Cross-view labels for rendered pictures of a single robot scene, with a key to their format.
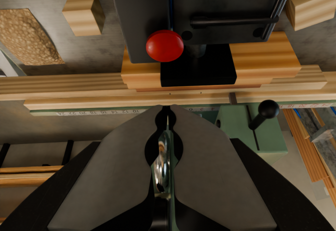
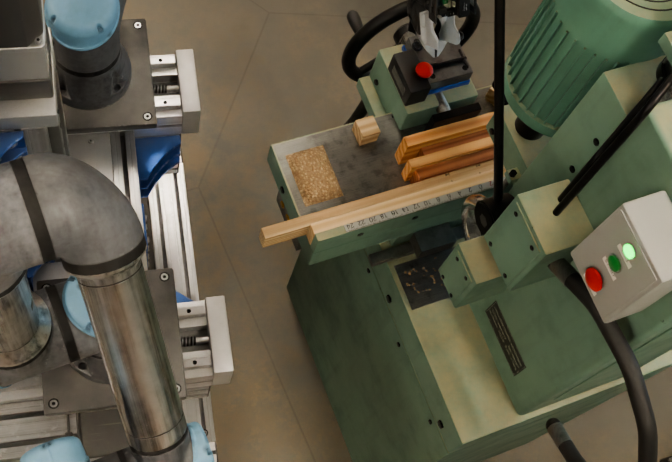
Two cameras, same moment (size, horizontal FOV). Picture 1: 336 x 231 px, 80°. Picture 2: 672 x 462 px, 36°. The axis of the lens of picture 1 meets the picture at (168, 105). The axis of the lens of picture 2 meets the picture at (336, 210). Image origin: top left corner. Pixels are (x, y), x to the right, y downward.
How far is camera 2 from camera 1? 1.69 m
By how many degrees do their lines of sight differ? 78
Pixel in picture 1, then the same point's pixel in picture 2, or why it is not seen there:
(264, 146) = not seen: hidden behind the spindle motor
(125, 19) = (403, 67)
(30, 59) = (318, 183)
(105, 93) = (391, 195)
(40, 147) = not seen: outside the picture
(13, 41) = (311, 164)
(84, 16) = (369, 120)
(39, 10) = (330, 145)
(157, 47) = (421, 66)
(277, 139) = not seen: hidden behind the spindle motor
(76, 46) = (354, 172)
